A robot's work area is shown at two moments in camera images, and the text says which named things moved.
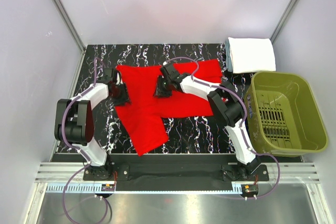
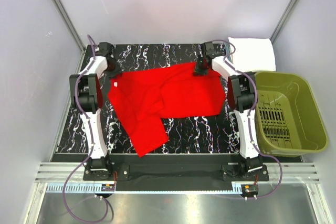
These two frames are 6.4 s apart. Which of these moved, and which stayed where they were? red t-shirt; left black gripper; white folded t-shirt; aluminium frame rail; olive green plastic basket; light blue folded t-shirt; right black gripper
Moved: right black gripper; left black gripper; red t-shirt
Stayed: light blue folded t-shirt; aluminium frame rail; white folded t-shirt; olive green plastic basket
